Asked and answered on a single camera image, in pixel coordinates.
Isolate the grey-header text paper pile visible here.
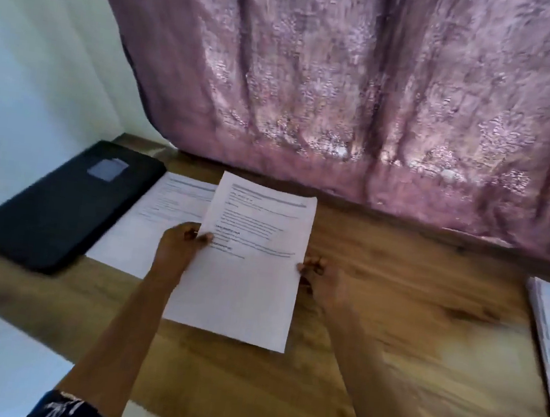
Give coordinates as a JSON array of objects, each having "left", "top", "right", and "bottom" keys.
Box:
[{"left": 84, "top": 164, "right": 220, "bottom": 288}]

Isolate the white curtain lining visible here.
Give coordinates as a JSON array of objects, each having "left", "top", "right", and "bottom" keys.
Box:
[{"left": 0, "top": 0, "right": 186, "bottom": 148}]

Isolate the person's right forearm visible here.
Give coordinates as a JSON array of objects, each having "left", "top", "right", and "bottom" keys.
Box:
[{"left": 305, "top": 295, "right": 453, "bottom": 417}]

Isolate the person's left forearm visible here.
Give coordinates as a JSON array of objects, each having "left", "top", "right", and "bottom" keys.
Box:
[{"left": 52, "top": 262, "right": 182, "bottom": 417}]

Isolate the dark-header text paper pile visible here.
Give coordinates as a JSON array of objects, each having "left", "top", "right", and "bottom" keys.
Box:
[{"left": 159, "top": 165, "right": 321, "bottom": 357}]

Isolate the person's left hand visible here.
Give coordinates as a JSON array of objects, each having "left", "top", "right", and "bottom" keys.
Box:
[{"left": 148, "top": 217, "right": 217, "bottom": 289}]

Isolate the person's right hand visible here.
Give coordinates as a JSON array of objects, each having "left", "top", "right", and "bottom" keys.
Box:
[{"left": 293, "top": 253, "right": 350, "bottom": 314}]

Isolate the black folder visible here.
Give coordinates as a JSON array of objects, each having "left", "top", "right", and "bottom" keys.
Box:
[{"left": 0, "top": 128, "right": 170, "bottom": 287}]

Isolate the pink patterned curtain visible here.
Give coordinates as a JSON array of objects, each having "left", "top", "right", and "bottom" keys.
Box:
[{"left": 57, "top": 0, "right": 550, "bottom": 266}]

